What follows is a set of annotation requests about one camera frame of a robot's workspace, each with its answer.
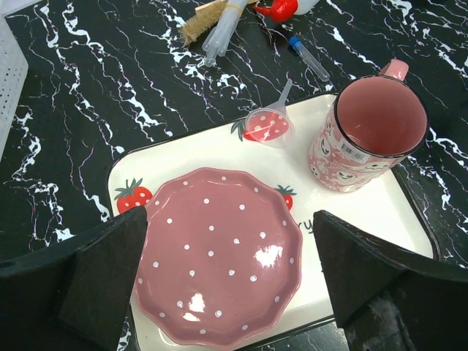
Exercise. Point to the bundle of clear pipettes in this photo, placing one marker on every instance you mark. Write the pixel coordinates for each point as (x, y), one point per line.
(219, 38)

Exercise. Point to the blue capped test tube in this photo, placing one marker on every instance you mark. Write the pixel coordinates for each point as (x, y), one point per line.
(309, 59)

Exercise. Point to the wooden bristle brush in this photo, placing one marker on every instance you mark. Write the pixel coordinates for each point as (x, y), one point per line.
(206, 16)

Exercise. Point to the white perforated plastic basket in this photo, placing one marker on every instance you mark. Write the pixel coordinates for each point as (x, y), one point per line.
(13, 72)

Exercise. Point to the white squeeze bottle red cap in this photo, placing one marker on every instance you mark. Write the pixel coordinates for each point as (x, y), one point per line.
(283, 10)

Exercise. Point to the white strawberry tray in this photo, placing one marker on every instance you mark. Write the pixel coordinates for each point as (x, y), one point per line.
(381, 208)

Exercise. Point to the clear plastic funnel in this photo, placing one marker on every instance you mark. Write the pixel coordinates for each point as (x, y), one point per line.
(271, 125)

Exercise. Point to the pink polka dot plate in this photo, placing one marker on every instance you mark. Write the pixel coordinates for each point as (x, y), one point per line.
(221, 261)

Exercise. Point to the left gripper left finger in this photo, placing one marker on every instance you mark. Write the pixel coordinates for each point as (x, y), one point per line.
(73, 295)

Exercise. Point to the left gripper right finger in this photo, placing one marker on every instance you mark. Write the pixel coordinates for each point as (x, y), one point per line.
(386, 297)

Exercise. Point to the pink ceramic mug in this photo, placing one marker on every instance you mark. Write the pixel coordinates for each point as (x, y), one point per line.
(374, 123)

